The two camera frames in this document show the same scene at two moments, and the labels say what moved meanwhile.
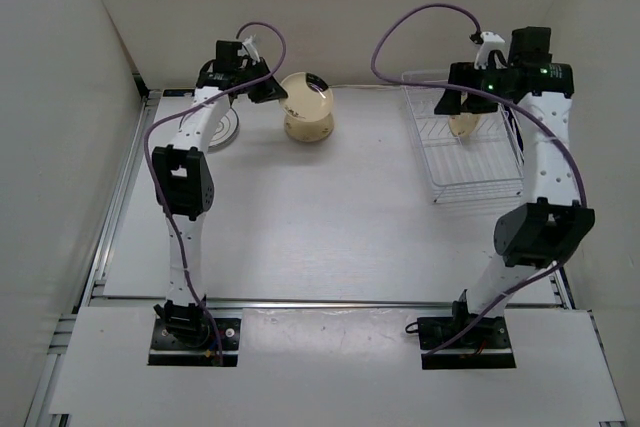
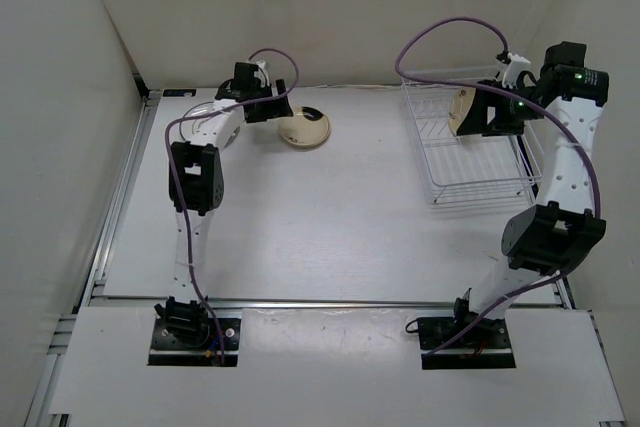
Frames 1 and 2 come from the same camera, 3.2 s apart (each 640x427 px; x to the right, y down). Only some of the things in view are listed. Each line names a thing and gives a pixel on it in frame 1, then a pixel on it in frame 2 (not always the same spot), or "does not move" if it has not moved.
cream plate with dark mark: x=303 y=102 to x=307 y=127
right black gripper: x=449 y=102 to x=475 y=122
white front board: x=334 y=363 does not move
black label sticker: x=178 y=92 does not move
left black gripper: x=269 y=89 to x=276 y=109
